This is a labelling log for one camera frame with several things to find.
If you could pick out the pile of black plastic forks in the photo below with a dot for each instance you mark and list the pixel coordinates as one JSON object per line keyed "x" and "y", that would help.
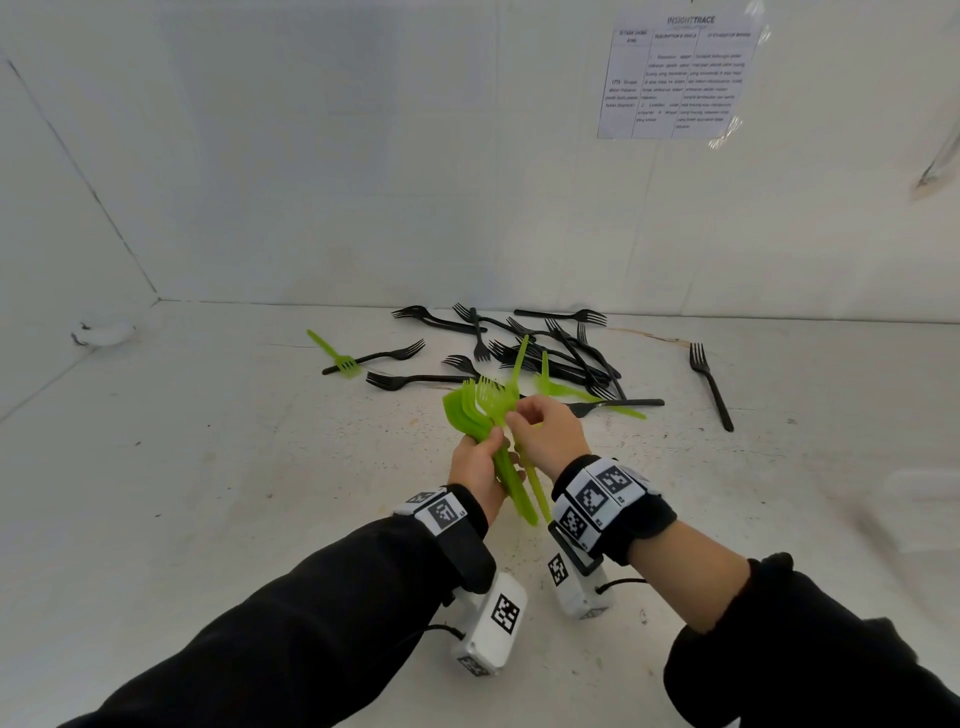
{"x": 427, "y": 379}

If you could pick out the small white wall clip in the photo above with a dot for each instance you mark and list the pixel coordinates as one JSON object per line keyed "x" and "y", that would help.
{"x": 105, "y": 334}

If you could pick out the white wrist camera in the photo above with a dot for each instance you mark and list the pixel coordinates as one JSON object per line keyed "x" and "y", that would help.
{"x": 577, "y": 589}
{"x": 491, "y": 622}

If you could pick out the printed paper wall notice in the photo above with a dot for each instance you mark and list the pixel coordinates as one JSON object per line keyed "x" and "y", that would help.
{"x": 675, "y": 82}

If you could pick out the black marker wrist band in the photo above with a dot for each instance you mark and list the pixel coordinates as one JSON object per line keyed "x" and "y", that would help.
{"x": 630, "y": 517}
{"x": 454, "y": 529}

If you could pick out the person's left hand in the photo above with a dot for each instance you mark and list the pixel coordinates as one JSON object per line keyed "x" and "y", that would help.
{"x": 476, "y": 472}

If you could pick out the black marker right wrist band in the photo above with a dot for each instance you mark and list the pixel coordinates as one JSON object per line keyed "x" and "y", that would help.
{"x": 630, "y": 517}

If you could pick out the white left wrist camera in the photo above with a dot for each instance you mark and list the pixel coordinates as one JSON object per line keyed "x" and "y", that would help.
{"x": 491, "y": 622}

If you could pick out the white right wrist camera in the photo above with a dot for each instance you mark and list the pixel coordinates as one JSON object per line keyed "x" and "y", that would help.
{"x": 577, "y": 589}

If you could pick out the pile of plastic cutlery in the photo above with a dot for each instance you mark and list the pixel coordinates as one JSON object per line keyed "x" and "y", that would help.
{"x": 345, "y": 365}

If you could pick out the person's right hand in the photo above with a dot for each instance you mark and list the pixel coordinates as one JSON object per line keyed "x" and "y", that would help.
{"x": 551, "y": 439}

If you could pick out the green plastic fork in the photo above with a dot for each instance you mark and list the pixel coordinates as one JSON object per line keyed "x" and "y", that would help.
{"x": 491, "y": 397}

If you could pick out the black marker left wrist band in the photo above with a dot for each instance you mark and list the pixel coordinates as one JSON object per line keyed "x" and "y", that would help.
{"x": 454, "y": 529}

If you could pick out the person's left forearm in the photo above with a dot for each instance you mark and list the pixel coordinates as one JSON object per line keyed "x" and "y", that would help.
{"x": 285, "y": 637}

